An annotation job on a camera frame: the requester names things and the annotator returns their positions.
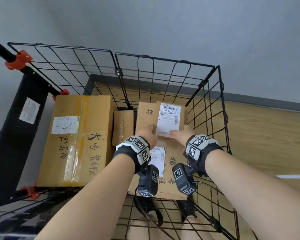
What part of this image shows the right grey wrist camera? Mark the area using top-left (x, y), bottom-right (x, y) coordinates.
top-left (172, 163), bottom-right (197, 196)

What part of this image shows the person's left hand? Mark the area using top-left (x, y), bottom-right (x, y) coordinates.
top-left (136, 124), bottom-right (158, 149)

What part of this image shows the person's left leg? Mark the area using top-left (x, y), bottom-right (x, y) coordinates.
top-left (126, 218), bottom-right (165, 240)

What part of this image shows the left black camera cable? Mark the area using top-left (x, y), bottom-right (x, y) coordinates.
top-left (134, 192), bottom-right (175, 240)

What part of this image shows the dark grey baseboard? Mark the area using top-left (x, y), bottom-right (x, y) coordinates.
top-left (84, 73), bottom-right (300, 113)

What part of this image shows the person's right hand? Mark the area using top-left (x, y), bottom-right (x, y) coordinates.
top-left (169, 125), bottom-right (196, 146)

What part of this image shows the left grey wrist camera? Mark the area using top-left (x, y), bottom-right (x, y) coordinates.
top-left (137, 164), bottom-right (160, 198)

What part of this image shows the person's left forearm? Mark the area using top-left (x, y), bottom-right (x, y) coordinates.
top-left (35, 153), bottom-right (136, 240)

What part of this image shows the person's right leg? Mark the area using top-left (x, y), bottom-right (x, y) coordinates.
top-left (180, 221), bottom-right (215, 240)

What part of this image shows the person's right forearm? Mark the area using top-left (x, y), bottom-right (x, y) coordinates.
top-left (204, 149), bottom-right (300, 240)

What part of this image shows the black wire cart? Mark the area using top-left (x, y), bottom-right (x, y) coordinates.
top-left (0, 35), bottom-right (240, 240)

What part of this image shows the marker wristband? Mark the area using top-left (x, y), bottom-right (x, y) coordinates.
top-left (112, 135), bottom-right (151, 174)
top-left (183, 134), bottom-right (224, 177)

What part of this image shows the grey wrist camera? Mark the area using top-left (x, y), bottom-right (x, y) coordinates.
top-left (172, 163), bottom-right (197, 196)
top-left (137, 164), bottom-right (160, 198)

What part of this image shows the right marker wristband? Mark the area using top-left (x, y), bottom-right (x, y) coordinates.
top-left (183, 134), bottom-right (224, 177)

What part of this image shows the person's leg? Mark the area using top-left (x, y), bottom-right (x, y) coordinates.
top-left (126, 218), bottom-right (165, 240)
top-left (180, 221), bottom-right (215, 240)

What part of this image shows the left marker wristband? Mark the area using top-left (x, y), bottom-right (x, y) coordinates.
top-left (112, 135), bottom-right (151, 174)

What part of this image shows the brown cardboard box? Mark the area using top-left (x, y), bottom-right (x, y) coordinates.
top-left (37, 95), bottom-right (118, 188)
top-left (112, 110), bottom-right (135, 147)
top-left (128, 101), bottom-right (190, 201)
top-left (155, 102), bottom-right (187, 139)

